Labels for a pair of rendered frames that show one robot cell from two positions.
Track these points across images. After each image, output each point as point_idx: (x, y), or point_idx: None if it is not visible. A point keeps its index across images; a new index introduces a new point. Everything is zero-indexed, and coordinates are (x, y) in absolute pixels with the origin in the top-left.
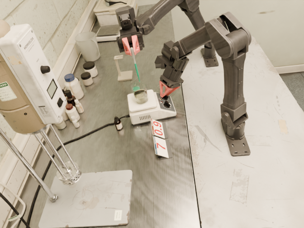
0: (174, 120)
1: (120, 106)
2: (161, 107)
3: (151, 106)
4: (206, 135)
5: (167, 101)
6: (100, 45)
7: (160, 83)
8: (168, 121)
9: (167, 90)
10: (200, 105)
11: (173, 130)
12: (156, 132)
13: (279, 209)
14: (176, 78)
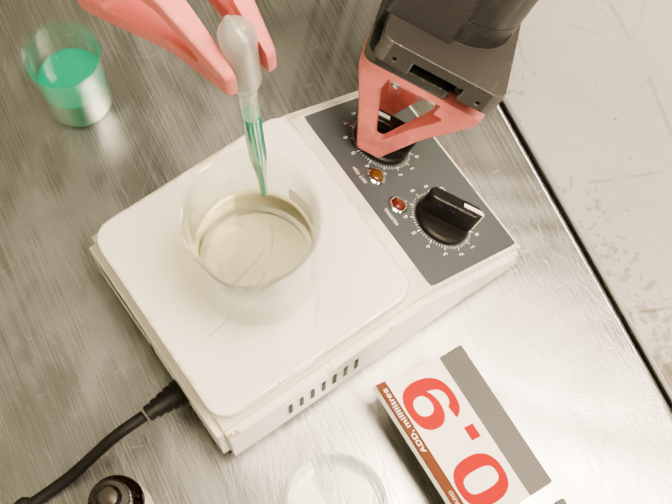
0: (515, 295)
1: (7, 281)
2: (432, 272)
3: (378, 313)
4: None
5: (416, 161)
6: None
7: (377, 82)
8: (481, 326)
9: (450, 124)
10: (631, 94)
11: (557, 401)
12: (475, 498)
13: None
14: (522, 17)
